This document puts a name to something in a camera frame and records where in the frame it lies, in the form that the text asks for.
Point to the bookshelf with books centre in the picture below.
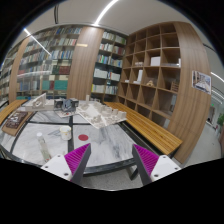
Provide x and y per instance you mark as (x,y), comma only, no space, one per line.
(108,66)

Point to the dark grey building model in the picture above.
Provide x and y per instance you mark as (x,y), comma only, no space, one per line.
(66,105)

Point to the white architectural model large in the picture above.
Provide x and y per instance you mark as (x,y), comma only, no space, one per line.
(98,114)

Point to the wooden bench left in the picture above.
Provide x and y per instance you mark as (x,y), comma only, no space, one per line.
(10,108)

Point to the wooden bench right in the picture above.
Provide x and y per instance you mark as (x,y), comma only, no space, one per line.
(163,140)

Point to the red round marker sticker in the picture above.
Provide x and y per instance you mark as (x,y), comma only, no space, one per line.
(83,137)

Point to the glass fronted bookshelf left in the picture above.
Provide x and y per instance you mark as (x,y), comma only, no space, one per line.
(46,62)

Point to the white building model left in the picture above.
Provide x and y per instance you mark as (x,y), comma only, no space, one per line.
(40,103)

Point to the dark brown framed board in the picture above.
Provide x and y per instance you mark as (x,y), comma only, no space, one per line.
(15,122)

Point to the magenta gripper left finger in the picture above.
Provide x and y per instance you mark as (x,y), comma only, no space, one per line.
(70,166)

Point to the clear plastic water bottle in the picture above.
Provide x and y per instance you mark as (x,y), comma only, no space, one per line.
(43,147)

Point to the poster on wooden wall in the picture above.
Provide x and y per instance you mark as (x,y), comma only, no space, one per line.
(201,81)

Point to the wooden bench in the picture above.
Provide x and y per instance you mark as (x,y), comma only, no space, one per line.
(10,108)
(163,140)

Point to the wooden cubby shelf unit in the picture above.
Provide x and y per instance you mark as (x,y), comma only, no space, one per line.
(156,81)

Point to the white paper cup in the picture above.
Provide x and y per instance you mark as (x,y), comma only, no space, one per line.
(65,132)

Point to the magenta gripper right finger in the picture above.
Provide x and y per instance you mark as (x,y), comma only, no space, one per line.
(150,166)

